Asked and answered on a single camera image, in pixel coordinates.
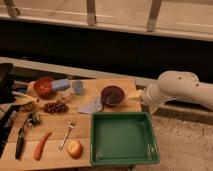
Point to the silver fork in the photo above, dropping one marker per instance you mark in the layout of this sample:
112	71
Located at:
70	128

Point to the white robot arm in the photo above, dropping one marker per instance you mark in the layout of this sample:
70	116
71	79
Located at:
173	85

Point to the dark maroon bowl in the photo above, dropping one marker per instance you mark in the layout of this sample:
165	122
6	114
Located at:
112	95

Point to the grey cloth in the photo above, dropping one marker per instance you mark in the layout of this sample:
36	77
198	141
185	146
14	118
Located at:
92	107

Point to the small blue cup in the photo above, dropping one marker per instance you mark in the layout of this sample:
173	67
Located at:
78	87

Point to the blue sponge block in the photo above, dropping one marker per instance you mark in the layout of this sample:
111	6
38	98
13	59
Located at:
60	85

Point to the green plastic tray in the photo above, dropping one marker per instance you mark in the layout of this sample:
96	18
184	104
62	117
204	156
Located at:
122	138

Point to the bunch of dark grapes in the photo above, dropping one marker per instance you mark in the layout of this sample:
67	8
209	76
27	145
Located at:
55	107

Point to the red bowl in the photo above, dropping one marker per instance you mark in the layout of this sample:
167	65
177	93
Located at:
43	86

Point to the yellow apple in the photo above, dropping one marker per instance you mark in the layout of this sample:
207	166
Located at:
74	149

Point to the banana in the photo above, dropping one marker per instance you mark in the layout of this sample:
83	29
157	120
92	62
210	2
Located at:
23	99

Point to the orange carrot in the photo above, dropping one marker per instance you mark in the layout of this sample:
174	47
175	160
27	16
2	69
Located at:
39	147

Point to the black handled can opener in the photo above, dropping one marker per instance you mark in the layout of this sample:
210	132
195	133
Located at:
32	119

